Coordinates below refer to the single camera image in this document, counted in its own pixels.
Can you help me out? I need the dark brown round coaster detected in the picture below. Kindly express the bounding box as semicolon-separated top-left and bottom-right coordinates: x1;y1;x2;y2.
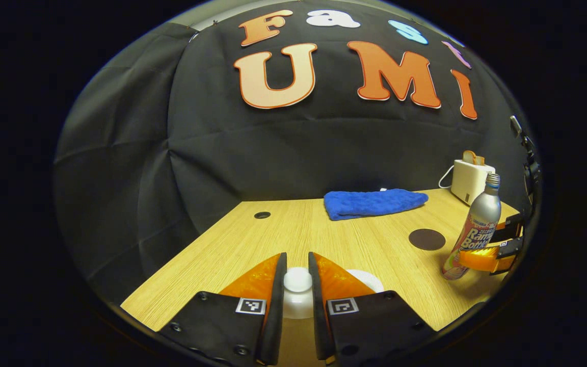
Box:
409;228;446;251

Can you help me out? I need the silver water bottle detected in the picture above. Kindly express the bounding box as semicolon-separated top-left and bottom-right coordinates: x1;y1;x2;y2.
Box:
441;172;501;281

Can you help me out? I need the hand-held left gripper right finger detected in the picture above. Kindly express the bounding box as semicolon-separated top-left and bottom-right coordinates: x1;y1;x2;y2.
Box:
308;251;437;365

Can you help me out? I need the blue towel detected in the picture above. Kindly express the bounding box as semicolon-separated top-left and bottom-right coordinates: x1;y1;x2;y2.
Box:
324;189;429;221

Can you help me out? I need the white toaster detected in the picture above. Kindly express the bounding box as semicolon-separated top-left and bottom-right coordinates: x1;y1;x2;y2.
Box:
450;159;496;205

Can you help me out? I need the white teacup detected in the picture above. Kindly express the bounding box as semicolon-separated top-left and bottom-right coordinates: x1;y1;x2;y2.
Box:
347;269;385;294

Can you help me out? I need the white teacup lid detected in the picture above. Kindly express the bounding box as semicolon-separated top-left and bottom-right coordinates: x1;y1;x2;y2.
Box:
282;267;315;320

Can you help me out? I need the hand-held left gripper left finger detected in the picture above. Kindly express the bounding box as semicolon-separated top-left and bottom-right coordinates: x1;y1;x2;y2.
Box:
159;252;288;366

